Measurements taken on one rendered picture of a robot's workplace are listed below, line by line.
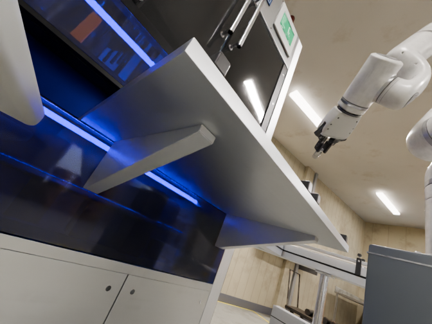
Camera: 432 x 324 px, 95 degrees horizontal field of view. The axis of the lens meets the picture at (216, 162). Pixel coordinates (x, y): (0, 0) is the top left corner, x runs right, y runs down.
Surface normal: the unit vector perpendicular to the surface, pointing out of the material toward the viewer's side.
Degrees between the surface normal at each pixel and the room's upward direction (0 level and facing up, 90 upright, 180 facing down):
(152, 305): 90
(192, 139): 160
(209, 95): 180
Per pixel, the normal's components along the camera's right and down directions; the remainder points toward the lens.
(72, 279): 0.71, 0.00
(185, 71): -0.37, 0.85
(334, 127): -0.09, 0.68
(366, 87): -0.69, 0.39
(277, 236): -0.60, -0.52
